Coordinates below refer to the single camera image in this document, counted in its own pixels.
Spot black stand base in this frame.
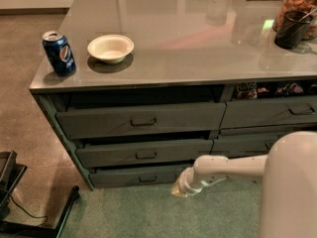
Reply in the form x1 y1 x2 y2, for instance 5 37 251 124
0 151 79 238

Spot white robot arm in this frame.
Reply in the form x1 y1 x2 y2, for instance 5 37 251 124
171 131 317 238

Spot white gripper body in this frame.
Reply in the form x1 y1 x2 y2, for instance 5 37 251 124
178 168 202 196

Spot clear snack jar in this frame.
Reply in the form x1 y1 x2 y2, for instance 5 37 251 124
272 0 317 32

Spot grey drawer cabinet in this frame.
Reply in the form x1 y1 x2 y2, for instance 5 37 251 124
30 0 317 188

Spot blue Pepsi can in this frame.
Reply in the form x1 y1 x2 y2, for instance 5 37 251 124
43 31 76 76

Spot black cable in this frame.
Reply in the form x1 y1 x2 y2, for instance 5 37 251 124
3 188 50 225

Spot grey drawer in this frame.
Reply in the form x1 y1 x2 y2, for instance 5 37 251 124
56 102 226 139
211 133 284 158
76 139 213 168
90 164 189 188
221 95 317 129

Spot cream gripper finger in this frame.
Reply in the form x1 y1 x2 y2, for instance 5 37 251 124
170 179 187 198

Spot white bowl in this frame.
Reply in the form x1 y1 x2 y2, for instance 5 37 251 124
87 35 135 64

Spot snack bag in drawer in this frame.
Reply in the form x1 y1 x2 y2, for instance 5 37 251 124
236 82 258 99

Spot black mesh cup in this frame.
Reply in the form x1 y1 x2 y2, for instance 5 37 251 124
274 10 313 50

